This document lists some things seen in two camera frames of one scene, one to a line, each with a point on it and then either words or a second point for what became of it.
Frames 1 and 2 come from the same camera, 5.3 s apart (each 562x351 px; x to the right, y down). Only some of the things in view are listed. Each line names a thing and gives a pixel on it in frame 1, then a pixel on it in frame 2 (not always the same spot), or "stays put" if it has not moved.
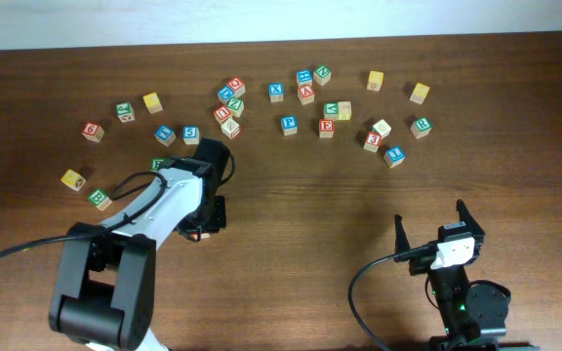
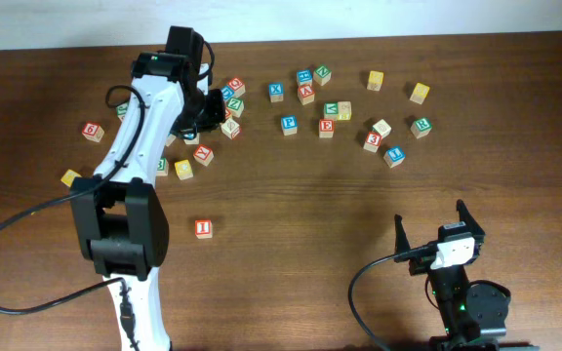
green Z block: [236, 106] stays put
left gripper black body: [210, 217] → [202, 113]
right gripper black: [402, 242] stays put
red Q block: [238, 86] stays put
